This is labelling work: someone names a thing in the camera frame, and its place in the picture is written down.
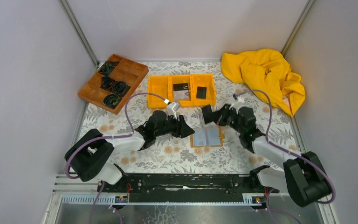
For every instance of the yellow left bin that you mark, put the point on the yellow left bin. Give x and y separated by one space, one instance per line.
159 86

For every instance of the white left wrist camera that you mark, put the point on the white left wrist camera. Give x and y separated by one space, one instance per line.
172 108

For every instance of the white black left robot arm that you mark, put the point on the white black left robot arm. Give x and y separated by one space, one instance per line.
88 158

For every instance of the yellow leather card holder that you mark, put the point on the yellow leather card holder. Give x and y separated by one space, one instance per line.
211 136

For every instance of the dark card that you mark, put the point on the dark card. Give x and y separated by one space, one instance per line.
201 92

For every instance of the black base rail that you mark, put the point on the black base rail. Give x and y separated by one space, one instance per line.
186 188

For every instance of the floral patterned table mat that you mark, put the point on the floral patterned table mat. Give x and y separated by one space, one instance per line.
175 155

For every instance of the yellow bin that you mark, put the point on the yellow bin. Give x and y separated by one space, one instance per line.
175 79
206 80
159 86

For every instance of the yellow crumpled cloth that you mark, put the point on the yellow crumpled cloth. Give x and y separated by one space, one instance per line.
266 70

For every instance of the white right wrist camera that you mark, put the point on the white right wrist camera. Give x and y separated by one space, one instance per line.
238 102

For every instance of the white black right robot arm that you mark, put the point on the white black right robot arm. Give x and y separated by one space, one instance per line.
302 176

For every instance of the orange compartment tray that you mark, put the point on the orange compartment tray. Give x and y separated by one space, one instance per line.
113 83

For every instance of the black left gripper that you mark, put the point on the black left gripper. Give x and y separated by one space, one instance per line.
181 129

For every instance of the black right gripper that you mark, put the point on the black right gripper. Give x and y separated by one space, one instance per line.
219 116

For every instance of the yellow middle bin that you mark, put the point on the yellow middle bin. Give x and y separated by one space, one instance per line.
175 79

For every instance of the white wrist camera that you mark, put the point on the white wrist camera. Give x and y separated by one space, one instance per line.
238 102
172 108

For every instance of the aluminium frame rail front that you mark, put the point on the aluminium frame rail front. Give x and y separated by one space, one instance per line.
66 185

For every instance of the yellow right bin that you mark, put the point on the yellow right bin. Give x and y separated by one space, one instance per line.
206 80

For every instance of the black credit card stack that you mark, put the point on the black credit card stack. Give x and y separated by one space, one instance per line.
181 87

